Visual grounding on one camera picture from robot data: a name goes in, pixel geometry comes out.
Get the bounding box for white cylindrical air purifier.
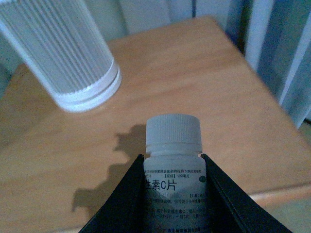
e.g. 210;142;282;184
0;0;122;112

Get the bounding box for white medicine bottle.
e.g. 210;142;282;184
143;114;211;233

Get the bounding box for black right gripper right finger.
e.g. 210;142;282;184
201;153;291;233

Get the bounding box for grey curtain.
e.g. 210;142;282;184
0;0;311;127

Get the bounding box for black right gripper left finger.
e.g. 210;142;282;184
80;154;145;233

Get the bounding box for wooden nightstand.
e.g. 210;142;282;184
0;15;311;233

